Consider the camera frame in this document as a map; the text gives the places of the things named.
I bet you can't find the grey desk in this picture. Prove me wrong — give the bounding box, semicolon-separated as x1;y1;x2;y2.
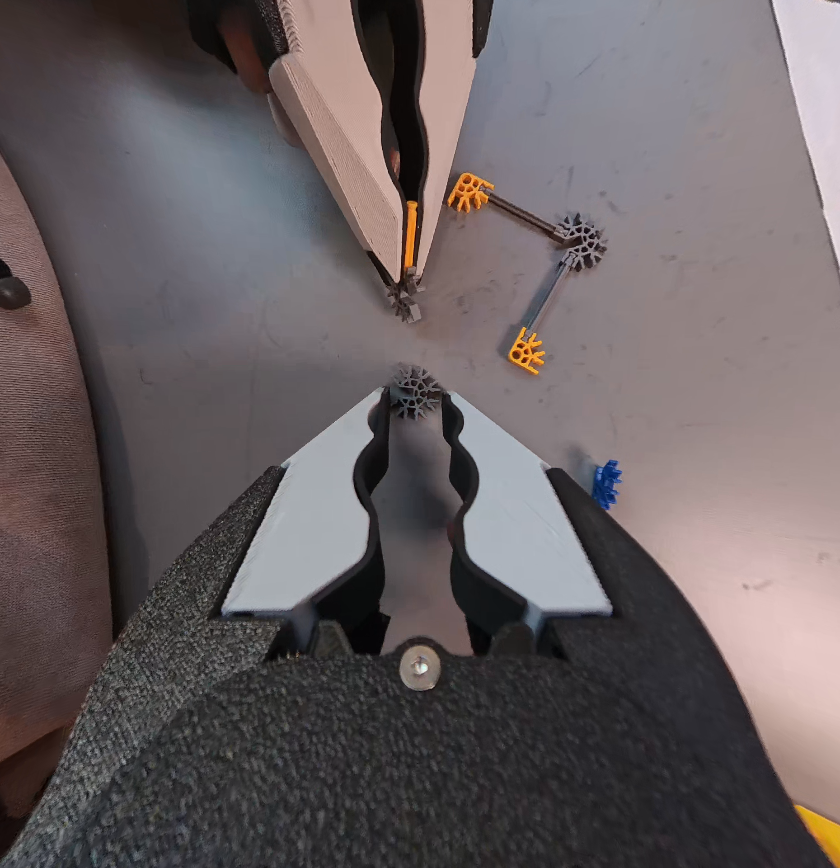
0;0;840;815

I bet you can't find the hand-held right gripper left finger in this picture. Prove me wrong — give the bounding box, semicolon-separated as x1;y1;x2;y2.
220;387;391;643

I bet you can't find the white instruction sheet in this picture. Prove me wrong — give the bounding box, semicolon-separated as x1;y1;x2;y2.
771;0;840;326

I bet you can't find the grey toy rod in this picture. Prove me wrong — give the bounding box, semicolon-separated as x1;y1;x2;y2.
525;261;574;336
488;193;570;240

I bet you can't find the yellow parts bin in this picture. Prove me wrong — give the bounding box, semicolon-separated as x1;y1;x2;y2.
796;803;840;868

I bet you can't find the small black earbud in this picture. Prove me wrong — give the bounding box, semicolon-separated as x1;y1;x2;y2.
0;247;33;311

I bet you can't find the grey toy connector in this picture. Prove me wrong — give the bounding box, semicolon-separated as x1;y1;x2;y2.
389;364;445;421
554;213;609;274
386;268;426;324

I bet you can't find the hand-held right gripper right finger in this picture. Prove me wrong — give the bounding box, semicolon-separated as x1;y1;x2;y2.
441;391;614;643

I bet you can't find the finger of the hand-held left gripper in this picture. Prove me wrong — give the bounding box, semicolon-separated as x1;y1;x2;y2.
394;0;478;274
268;0;404;286

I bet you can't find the blue yellow toy rod model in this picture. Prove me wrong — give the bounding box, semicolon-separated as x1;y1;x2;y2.
591;460;624;511

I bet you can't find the person's left hand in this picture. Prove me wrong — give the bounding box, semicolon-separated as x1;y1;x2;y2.
218;9;273;96

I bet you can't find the blue toy connector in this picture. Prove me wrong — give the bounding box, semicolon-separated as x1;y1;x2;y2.
591;460;624;511

